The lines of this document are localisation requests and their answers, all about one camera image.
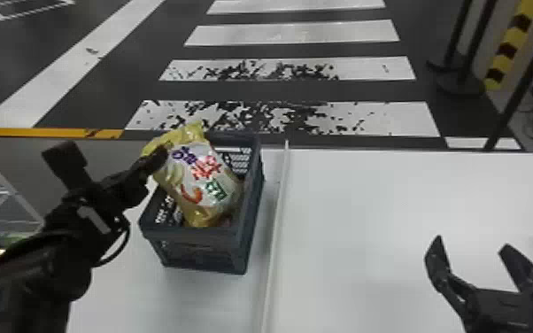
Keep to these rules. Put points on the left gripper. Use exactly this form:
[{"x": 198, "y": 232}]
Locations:
[{"x": 120, "y": 190}]

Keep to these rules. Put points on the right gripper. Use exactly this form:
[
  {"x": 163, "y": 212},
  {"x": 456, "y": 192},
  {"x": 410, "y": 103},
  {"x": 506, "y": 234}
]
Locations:
[{"x": 517, "y": 314}]

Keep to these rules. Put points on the yellow snack packet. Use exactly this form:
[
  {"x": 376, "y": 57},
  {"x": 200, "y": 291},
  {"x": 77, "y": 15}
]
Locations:
[{"x": 201, "y": 186}]

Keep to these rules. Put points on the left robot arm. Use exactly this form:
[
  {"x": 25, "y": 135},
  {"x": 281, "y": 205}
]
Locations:
[{"x": 29, "y": 274}]

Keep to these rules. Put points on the dark blue crate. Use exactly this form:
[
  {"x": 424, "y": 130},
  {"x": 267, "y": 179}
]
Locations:
[{"x": 210, "y": 246}]

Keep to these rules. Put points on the black pole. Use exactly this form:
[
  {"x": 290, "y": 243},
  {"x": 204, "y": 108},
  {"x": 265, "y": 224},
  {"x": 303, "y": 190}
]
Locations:
[{"x": 524, "y": 79}]

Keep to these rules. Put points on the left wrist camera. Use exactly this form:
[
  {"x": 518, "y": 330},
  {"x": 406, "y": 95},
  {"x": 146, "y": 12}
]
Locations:
[{"x": 67, "y": 163}]

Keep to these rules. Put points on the yellow black striped post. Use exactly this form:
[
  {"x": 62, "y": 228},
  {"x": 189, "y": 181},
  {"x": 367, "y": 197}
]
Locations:
[{"x": 513, "y": 39}]

